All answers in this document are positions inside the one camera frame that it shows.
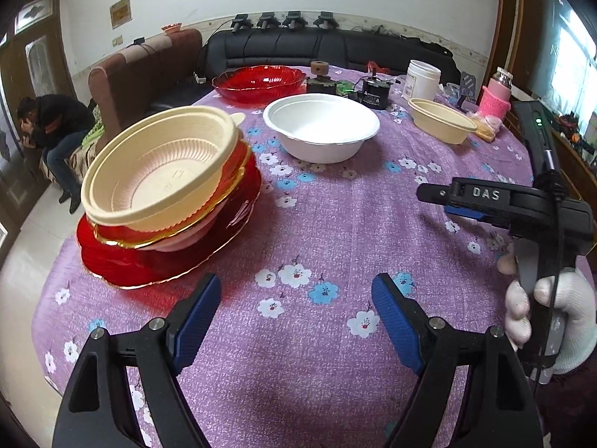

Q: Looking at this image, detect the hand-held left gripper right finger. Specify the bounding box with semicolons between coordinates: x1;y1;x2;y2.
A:
371;272;544;448

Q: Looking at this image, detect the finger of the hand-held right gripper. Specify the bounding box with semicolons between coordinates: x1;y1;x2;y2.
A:
416;176;542;214
445;204;512;237

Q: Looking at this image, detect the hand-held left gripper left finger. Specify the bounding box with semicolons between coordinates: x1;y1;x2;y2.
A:
51;272;222;448

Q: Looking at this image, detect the large red plate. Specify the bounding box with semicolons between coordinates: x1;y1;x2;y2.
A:
76;159;263;290

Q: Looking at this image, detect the small white bowl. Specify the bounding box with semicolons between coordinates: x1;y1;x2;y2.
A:
149;221;225;255

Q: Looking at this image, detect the cream patterned plastic bowl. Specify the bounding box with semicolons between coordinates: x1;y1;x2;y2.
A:
80;105;246;234

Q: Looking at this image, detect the large white bowl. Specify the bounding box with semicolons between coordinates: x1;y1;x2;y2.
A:
262;93;381;165

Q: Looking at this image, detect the red plate with gold rim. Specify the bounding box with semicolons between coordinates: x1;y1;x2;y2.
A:
93;140;255;250

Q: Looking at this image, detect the person's right forearm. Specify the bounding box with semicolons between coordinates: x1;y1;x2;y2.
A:
536;366;597;448

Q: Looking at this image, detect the person's right hand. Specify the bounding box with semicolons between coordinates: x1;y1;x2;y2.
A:
497;243;597;376

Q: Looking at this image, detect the clear plastic snack bag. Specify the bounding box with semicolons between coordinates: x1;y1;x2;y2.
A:
473;116;502;143

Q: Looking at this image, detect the pink thermos with knitted sleeve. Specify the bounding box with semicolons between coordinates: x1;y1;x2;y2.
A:
479;66;514;119

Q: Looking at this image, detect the white plastic jar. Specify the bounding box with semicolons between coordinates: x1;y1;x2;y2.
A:
405;59;441;102

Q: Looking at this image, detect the purple floral tablecloth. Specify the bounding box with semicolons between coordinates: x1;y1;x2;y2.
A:
32;65;597;448

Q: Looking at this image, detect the black cylindrical device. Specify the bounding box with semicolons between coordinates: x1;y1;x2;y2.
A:
357;78;393;110

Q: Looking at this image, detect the wooden spool on dark base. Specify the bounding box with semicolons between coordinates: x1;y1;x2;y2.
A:
305;60;337;95

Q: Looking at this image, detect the red glass scalloped plate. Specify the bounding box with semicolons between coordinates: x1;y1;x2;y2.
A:
212;65;305;104

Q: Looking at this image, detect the black leather sofa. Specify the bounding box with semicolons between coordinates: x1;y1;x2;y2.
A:
149;28;460;113

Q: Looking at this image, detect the brown armchair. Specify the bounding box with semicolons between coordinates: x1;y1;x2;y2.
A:
88;28;203;136

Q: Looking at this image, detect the brown wooden door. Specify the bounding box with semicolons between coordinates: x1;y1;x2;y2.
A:
0;0;78;206

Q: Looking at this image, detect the wall plaque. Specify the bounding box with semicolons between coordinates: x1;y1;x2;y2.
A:
109;0;131;29

